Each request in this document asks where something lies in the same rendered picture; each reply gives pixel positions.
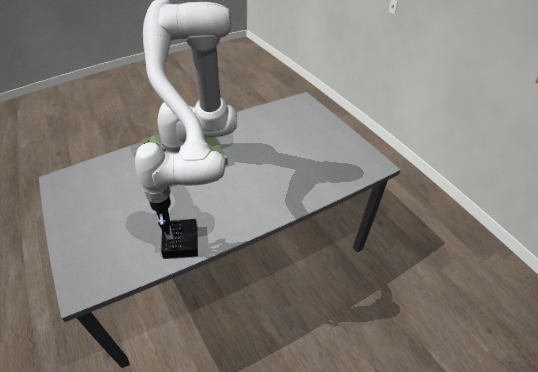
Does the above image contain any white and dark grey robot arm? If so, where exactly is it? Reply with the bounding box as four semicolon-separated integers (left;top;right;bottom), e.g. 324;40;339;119
135;0;237;203

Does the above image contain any black lighting desk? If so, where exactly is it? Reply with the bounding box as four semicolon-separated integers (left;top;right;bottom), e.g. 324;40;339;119
161;219;198;259

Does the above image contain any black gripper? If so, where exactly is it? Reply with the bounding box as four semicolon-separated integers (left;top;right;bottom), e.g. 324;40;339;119
149;196;173;240

